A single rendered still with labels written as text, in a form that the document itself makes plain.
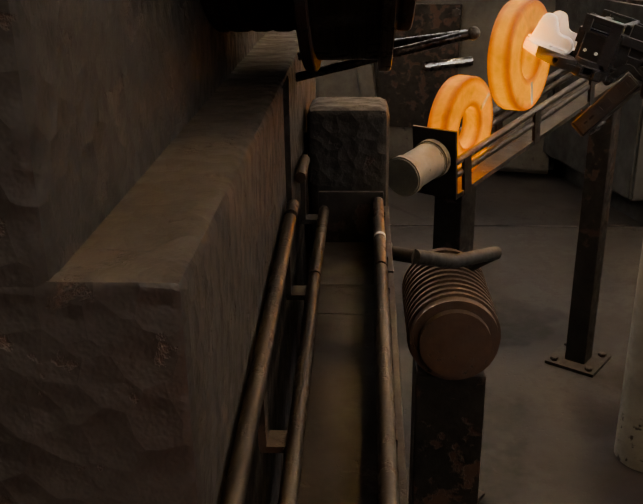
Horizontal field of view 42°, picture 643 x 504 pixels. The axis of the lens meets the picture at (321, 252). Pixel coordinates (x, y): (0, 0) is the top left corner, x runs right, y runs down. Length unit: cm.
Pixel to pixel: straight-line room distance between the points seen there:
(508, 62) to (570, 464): 88
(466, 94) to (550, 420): 85
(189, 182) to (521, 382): 161
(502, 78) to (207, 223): 83
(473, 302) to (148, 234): 79
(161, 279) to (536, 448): 150
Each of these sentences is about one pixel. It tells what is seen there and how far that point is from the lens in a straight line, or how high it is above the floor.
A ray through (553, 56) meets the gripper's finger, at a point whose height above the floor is 83.
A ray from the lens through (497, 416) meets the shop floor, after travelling 189.
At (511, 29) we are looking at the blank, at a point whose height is 87.
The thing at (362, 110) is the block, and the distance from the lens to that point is 102.
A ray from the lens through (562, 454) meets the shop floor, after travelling 180.
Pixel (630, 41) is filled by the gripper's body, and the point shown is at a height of 86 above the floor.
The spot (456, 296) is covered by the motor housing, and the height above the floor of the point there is 53.
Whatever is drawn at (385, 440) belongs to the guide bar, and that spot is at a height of 69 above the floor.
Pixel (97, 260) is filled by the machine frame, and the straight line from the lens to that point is 38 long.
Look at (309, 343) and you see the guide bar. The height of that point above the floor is 69.
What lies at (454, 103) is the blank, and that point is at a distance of 128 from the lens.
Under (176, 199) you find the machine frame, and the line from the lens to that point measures 46.
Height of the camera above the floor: 101
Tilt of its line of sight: 22 degrees down
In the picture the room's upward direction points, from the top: 1 degrees counter-clockwise
